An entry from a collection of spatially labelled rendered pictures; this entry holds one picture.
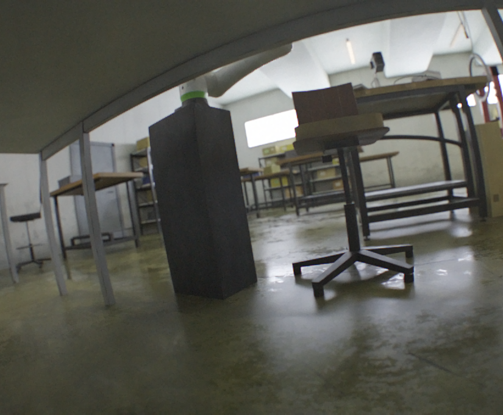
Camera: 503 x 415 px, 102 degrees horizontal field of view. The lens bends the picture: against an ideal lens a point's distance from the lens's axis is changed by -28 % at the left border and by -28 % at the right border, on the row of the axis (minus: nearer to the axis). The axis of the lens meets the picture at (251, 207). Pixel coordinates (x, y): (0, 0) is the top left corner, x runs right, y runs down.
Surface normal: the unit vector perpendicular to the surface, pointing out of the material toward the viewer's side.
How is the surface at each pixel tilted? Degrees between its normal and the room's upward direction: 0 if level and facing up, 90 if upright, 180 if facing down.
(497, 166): 90
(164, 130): 90
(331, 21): 90
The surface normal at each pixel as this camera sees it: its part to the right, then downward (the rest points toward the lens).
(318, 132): -0.22, 0.06
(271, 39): -0.42, 0.09
